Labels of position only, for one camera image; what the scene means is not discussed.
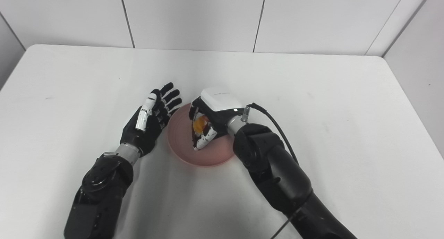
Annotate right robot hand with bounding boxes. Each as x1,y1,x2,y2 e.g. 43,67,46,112
188,87,245,151

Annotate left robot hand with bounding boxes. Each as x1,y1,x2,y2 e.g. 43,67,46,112
120,82,183,158

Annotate cake slice with fruit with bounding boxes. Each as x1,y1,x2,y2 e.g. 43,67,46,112
191,115,210,146

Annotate pink round plate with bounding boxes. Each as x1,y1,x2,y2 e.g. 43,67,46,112
167,103,237,168

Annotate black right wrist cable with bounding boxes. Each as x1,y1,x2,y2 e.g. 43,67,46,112
241,103,300,239

